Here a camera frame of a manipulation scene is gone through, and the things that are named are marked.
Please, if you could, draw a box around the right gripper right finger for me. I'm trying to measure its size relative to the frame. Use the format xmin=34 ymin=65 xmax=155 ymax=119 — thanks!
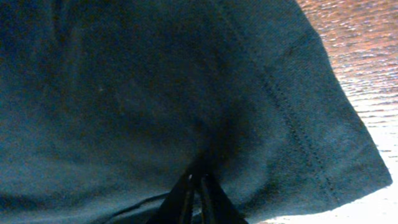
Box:
xmin=198 ymin=174 xmax=248 ymax=224

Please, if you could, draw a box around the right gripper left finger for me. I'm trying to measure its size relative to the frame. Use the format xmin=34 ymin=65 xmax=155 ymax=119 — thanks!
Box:
xmin=146 ymin=174 xmax=195 ymax=224

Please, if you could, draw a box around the black nike t-shirt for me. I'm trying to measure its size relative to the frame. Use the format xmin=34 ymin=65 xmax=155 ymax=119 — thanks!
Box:
xmin=1 ymin=1 xmax=392 ymax=223

